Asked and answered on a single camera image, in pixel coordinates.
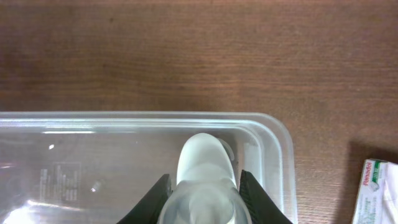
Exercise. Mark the white calamine lotion bottle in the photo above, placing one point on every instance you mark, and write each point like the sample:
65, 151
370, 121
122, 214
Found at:
206, 190

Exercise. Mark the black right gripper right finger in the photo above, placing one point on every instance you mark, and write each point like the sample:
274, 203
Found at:
260, 206

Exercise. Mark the clear plastic container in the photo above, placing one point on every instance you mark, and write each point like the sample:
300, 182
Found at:
93, 167

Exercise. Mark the white Panadol medicine box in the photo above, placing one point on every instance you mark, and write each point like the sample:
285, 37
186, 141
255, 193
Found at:
377, 194

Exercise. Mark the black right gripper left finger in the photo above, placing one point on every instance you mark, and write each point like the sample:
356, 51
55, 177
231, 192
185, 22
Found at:
148, 209

